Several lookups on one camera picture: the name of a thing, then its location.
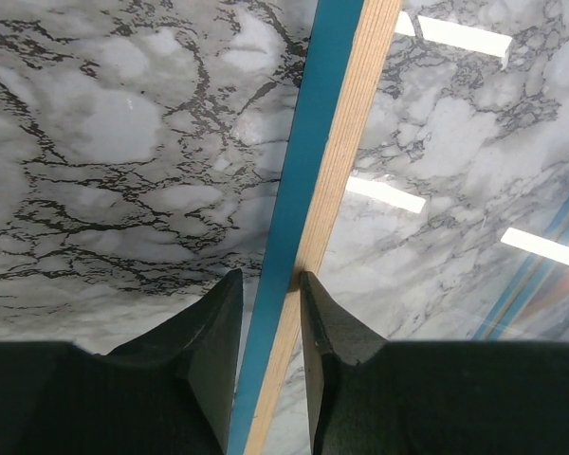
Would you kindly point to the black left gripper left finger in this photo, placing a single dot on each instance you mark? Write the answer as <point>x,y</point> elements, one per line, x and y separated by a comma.
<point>168,391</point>

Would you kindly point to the wooden picture frame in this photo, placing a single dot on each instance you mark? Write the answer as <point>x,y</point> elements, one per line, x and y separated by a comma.
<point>270,415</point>

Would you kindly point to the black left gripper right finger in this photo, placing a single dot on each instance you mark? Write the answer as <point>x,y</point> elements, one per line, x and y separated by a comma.
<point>369,395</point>

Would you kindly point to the colourful balloon photo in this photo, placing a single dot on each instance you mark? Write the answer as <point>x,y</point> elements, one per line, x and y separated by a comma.
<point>539,310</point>

